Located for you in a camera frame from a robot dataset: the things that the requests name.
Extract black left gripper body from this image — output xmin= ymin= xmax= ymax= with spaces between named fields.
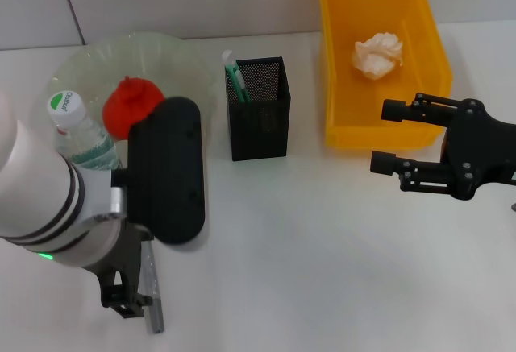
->
xmin=86 ymin=225 xmax=152 ymax=289

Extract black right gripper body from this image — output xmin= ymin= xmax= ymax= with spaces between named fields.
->
xmin=441 ymin=100 xmax=516 ymax=201

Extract gray marker pen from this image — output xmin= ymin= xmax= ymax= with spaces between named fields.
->
xmin=139 ymin=238 xmax=166 ymax=335

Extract white paper ball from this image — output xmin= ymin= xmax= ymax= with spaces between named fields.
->
xmin=352 ymin=31 xmax=406 ymax=81

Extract green utility knife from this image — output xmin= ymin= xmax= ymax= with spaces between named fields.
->
xmin=220 ymin=48 xmax=253 ymax=103

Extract orange fruit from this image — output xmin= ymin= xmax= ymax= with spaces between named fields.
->
xmin=102 ymin=76 xmax=166 ymax=142

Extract clear bottle with green label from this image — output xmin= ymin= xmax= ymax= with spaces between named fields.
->
xmin=46 ymin=90 xmax=122 ymax=172

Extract black mesh pen holder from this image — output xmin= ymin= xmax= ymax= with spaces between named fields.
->
xmin=223 ymin=56 xmax=292 ymax=163

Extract pale green glass fruit plate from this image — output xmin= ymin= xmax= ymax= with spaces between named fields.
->
xmin=50 ymin=31 xmax=218 ymax=151

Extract yellow plastic bin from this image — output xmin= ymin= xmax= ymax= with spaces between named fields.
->
xmin=317 ymin=0 xmax=453 ymax=151

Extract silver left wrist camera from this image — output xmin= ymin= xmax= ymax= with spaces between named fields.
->
xmin=110 ymin=96 xmax=206 ymax=246

